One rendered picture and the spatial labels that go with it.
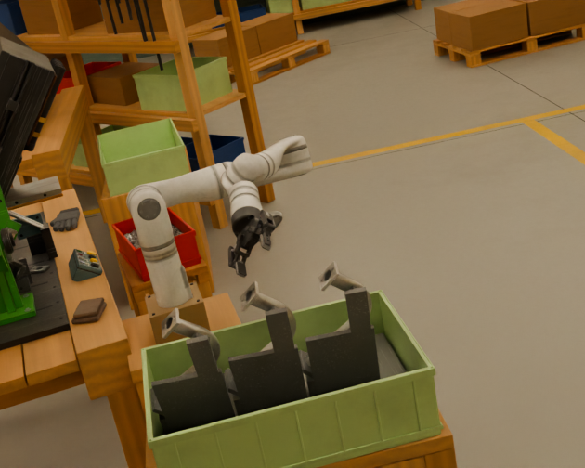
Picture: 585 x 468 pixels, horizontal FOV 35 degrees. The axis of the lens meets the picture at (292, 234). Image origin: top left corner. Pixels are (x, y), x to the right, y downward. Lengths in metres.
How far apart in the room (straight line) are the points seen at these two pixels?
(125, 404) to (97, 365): 0.15
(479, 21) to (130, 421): 6.29
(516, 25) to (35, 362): 6.62
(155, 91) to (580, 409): 3.23
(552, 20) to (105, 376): 6.77
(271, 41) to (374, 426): 8.11
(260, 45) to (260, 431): 8.04
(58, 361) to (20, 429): 1.59
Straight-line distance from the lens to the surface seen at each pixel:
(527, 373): 3.74
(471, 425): 3.47
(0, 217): 3.03
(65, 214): 3.53
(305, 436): 2.00
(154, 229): 2.43
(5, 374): 2.58
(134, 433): 2.66
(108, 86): 6.08
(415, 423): 2.05
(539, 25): 8.67
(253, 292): 1.90
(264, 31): 9.84
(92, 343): 2.55
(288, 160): 2.50
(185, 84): 5.37
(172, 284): 2.49
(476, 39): 8.38
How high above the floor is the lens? 2.00
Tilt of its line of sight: 22 degrees down
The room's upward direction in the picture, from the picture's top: 11 degrees counter-clockwise
